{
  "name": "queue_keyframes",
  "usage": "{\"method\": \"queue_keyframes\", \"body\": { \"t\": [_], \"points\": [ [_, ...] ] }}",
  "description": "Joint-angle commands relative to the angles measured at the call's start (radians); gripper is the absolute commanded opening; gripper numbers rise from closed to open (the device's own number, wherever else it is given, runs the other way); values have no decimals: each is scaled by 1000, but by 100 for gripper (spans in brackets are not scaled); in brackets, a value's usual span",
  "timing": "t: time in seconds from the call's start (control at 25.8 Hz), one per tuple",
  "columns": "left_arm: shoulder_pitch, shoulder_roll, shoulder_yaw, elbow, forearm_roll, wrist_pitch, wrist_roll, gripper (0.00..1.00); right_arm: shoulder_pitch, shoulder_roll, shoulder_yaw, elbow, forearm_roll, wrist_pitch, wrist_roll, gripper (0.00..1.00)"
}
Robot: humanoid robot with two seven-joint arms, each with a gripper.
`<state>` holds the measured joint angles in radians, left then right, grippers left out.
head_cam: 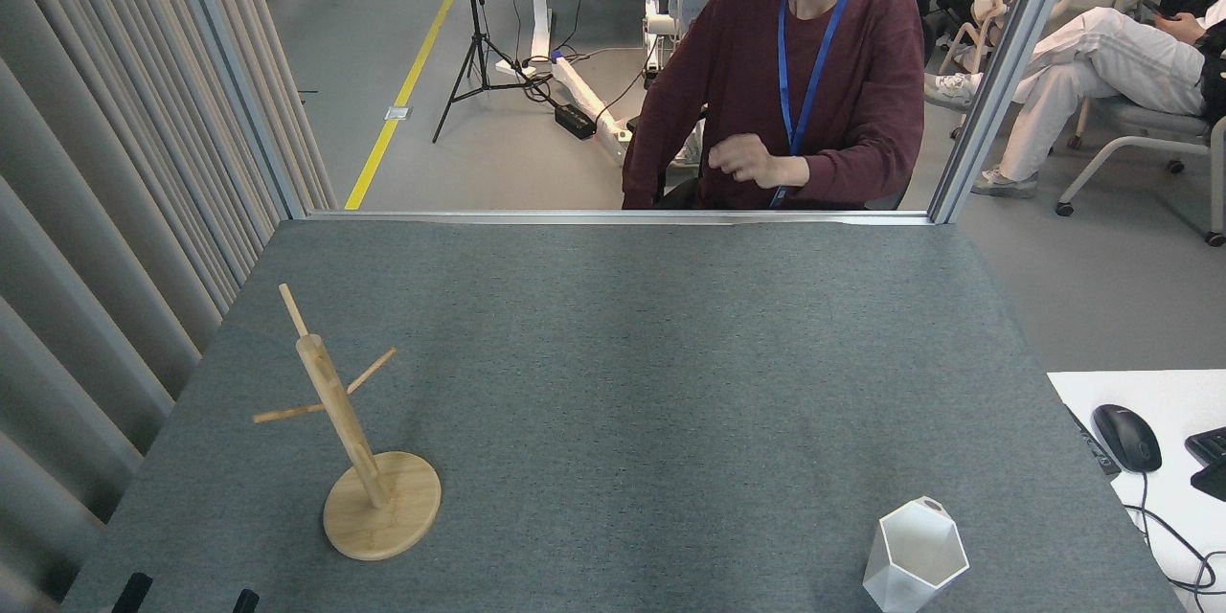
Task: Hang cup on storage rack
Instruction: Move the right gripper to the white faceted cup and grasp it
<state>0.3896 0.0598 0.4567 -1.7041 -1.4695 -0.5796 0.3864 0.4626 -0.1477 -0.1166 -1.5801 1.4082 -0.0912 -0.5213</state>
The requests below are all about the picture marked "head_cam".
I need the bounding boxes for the wooden cup rack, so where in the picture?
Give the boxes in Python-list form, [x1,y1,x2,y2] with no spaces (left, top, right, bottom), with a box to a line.
[253,284,443,561]

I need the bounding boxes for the grey pleated curtain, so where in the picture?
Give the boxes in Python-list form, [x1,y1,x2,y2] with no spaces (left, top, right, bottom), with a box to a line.
[0,0,338,613]

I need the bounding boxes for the black floor cable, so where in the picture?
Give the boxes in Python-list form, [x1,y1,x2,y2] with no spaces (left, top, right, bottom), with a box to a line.
[512,0,662,130]

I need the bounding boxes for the black computer mouse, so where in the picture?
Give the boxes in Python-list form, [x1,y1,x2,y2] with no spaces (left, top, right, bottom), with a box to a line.
[1092,404,1163,474]

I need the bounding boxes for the black power strip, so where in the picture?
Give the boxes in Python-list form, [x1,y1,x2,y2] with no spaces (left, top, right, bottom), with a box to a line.
[555,103,598,141]

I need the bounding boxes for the black tripod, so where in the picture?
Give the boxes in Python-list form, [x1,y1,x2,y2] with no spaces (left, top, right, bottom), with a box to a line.
[433,0,558,144]

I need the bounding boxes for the seated person in white trousers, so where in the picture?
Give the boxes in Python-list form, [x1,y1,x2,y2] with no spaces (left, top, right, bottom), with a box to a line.
[924,0,1226,200]

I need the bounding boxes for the grey wheeled chair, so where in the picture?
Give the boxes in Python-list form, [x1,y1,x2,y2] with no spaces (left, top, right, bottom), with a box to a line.
[1054,96,1226,247]

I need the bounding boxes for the white faceted cup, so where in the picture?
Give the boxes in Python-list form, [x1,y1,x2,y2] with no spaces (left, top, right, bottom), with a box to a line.
[863,496,970,613]

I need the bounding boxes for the black mouse cable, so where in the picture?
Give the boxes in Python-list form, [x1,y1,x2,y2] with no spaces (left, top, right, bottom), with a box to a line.
[1121,469,1226,595]

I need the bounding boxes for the white side table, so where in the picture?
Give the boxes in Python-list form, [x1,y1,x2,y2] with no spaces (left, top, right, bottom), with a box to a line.
[1047,369,1226,613]

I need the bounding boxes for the seated person's hand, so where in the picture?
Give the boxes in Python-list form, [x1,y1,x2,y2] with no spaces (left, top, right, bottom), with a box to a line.
[1154,11,1208,46]

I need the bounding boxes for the black keyboard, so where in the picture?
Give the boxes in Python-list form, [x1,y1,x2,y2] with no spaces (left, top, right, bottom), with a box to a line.
[1185,426,1226,503]

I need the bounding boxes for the blue lanyard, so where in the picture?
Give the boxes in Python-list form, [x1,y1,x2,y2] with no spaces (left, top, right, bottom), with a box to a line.
[769,0,855,209]

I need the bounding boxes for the silver frame rail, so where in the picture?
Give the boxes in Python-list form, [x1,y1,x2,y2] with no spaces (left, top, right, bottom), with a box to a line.
[305,209,936,227]

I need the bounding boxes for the silver frame post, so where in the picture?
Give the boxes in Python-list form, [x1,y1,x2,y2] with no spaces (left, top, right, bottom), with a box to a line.
[928,0,1093,225]

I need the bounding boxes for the person's left hand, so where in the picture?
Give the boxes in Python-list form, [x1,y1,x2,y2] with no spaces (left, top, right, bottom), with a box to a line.
[709,134,783,188]

